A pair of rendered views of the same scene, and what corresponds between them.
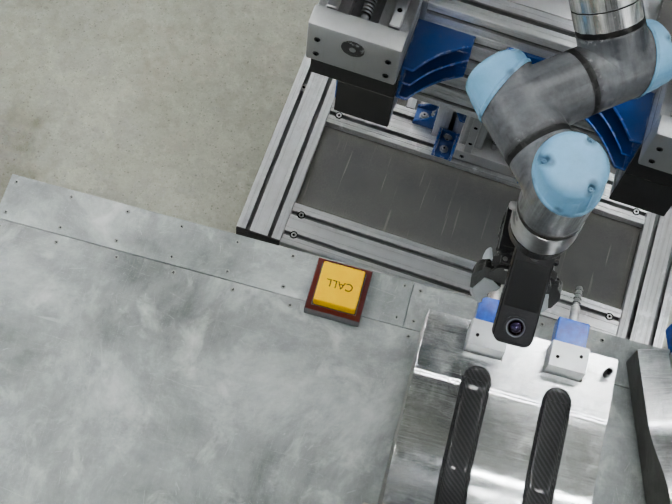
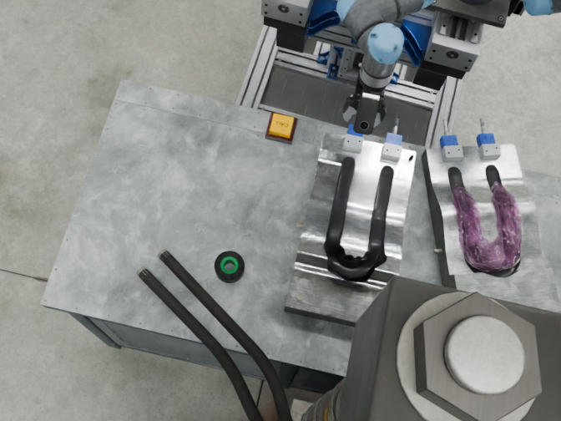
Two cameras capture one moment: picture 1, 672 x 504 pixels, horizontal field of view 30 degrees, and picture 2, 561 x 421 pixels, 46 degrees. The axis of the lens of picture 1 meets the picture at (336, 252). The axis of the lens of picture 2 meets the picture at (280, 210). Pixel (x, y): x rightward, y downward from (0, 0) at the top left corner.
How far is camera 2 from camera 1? 0.27 m
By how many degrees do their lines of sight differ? 3
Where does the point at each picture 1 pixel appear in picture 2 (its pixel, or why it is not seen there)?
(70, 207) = (150, 93)
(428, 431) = (325, 187)
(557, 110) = (379, 15)
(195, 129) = (208, 73)
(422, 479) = (324, 209)
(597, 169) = (397, 39)
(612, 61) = not seen: outside the picture
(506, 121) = (355, 21)
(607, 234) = (415, 114)
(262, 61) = (240, 38)
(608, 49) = not seen: outside the picture
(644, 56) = not seen: outside the picture
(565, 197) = (383, 53)
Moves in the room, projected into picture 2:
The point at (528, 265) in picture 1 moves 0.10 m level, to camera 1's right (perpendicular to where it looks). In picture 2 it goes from (369, 95) to (411, 101)
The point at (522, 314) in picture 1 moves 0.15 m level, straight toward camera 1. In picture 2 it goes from (366, 119) to (337, 169)
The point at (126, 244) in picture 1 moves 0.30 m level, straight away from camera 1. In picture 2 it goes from (178, 109) to (155, 27)
